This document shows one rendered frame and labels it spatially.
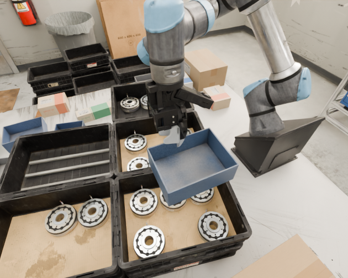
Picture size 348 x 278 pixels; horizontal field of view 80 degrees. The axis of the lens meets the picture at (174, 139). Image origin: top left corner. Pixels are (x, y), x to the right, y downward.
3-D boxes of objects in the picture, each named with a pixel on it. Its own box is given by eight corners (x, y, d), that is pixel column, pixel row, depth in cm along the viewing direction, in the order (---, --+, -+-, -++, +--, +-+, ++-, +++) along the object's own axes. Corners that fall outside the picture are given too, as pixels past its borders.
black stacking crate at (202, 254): (213, 174, 90) (217, 158, 82) (243, 246, 71) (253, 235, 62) (120, 193, 84) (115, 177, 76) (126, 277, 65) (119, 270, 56)
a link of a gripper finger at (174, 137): (162, 150, 60) (159, 124, 55) (181, 144, 62) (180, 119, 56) (166, 157, 58) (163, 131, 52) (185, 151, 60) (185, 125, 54)
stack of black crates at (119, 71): (152, 89, 250) (149, 52, 216) (161, 103, 231) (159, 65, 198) (119, 97, 239) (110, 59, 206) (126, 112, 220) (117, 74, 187)
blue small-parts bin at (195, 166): (206, 142, 68) (209, 127, 63) (233, 178, 59) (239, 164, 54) (148, 162, 62) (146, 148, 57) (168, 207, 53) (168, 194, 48)
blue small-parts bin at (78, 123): (60, 132, 123) (55, 123, 118) (87, 128, 125) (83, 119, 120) (54, 159, 110) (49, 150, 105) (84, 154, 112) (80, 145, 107)
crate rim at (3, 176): (112, 125, 97) (111, 121, 95) (115, 180, 77) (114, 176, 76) (19, 139, 91) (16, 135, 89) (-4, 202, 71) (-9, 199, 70)
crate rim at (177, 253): (217, 160, 83) (217, 157, 82) (252, 238, 64) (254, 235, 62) (115, 180, 77) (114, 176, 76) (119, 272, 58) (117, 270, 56)
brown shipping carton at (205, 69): (180, 72, 169) (180, 53, 157) (204, 67, 175) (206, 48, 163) (198, 92, 150) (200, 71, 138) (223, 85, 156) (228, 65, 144)
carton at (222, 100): (201, 97, 146) (203, 88, 141) (217, 94, 149) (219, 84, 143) (212, 111, 136) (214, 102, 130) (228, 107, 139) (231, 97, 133)
